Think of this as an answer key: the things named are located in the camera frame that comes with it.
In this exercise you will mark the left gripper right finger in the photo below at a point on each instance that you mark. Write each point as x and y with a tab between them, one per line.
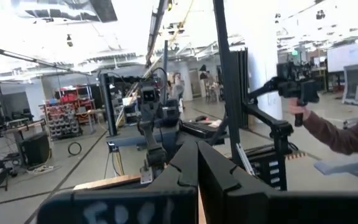
291	208

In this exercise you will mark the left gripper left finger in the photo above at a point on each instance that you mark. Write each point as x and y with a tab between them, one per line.
120	205

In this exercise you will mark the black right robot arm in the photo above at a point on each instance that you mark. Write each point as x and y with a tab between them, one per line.
149	133

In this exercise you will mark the person's forearm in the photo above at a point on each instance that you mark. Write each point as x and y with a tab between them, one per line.
346	137

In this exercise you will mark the black drawer rack white labels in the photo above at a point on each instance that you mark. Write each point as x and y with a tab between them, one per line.
266	171

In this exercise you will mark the grey chair armrest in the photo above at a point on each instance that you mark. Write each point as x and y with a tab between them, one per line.
343	166

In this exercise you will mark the grey work table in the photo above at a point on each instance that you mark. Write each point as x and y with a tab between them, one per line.
129	137

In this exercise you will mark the person's hand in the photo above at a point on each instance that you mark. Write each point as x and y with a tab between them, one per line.
295	109

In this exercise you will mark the black box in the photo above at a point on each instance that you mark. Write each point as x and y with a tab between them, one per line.
36	151

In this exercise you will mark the red parts shelf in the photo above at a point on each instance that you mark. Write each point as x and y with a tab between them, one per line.
67	115

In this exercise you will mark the wooden desk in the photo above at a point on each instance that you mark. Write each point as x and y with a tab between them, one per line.
26	124

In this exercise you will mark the person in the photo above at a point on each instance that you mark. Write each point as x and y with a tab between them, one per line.
179	87

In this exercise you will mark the black folded panels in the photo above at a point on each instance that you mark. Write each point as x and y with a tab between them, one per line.
243	77

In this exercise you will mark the white screen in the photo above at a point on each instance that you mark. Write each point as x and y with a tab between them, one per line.
343	57

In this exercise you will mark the silver metal bracket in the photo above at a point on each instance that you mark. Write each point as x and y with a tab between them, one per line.
146	176

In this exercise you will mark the black rig post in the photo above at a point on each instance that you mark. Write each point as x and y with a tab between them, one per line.
108	105

